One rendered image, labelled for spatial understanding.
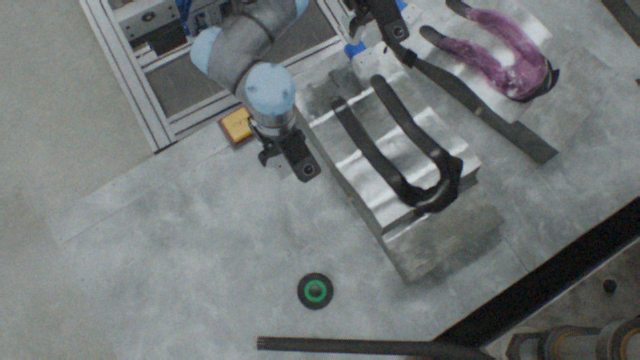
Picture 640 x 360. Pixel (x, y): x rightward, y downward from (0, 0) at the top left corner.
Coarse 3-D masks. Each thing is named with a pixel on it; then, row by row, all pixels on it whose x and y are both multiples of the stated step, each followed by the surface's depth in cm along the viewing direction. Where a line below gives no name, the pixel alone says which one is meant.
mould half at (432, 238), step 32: (352, 64) 143; (384, 64) 143; (352, 96) 140; (416, 96) 142; (320, 128) 139; (384, 128) 139; (448, 128) 137; (352, 160) 137; (416, 160) 134; (352, 192) 136; (384, 192) 131; (480, 192) 139; (384, 224) 129; (416, 224) 136; (448, 224) 137; (480, 224) 137; (416, 256) 135; (448, 256) 135
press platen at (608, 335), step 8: (616, 320) 93; (624, 320) 90; (632, 320) 90; (608, 328) 92; (616, 328) 90; (624, 328) 89; (632, 328) 89; (600, 336) 92; (608, 336) 90; (616, 336) 89; (624, 336) 88; (600, 344) 91; (608, 344) 89; (616, 344) 88; (624, 344) 88; (600, 352) 91; (608, 352) 89; (616, 352) 88; (624, 352) 88
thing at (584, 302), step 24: (600, 264) 143; (624, 264) 143; (576, 288) 141; (600, 288) 141; (624, 288) 141; (552, 312) 140; (576, 312) 140; (600, 312) 140; (624, 312) 140; (504, 336) 138
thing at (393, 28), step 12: (372, 0) 114; (384, 0) 115; (372, 12) 116; (384, 12) 115; (396, 12) 116; (384, 24) 115; (396, 24) 116; (384, 36) 117; (396, 36) 116; (408, 36) 117
